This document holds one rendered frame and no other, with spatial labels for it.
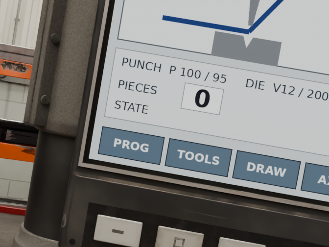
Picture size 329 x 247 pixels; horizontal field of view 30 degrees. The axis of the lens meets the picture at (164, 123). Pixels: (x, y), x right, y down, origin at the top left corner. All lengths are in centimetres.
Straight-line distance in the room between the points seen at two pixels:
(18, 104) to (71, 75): 462
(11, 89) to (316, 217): 480
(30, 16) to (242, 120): 477
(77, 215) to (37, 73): 18
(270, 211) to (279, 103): 9
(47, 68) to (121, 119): 15
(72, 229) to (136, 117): 10
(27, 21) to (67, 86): 461
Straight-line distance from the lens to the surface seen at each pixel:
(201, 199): 50
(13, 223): 166
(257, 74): 50
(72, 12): 63
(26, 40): 522
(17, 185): 532
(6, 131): 278
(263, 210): 50
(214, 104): 49
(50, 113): 63
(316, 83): 50
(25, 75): 268
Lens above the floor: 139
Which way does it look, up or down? 3 degrees down
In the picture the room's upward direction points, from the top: 10 degrees clockwise
